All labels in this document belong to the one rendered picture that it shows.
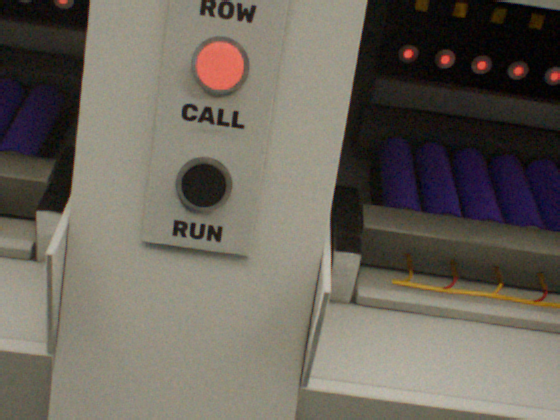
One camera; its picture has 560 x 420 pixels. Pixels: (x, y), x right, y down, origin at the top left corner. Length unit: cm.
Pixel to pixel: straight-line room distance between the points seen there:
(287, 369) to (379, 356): 4
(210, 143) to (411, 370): 13
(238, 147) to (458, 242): 13
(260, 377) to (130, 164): 10
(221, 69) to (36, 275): 13
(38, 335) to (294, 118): 13
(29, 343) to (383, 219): 16
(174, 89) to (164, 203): 4
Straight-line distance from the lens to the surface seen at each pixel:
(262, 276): 31
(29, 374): 34
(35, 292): 36
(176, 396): 33
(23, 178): 38
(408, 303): 37
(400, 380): 34
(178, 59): 29
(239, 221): 30
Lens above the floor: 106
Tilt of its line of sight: 13 degrees down
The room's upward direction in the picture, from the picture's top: 9 degrees clockwise
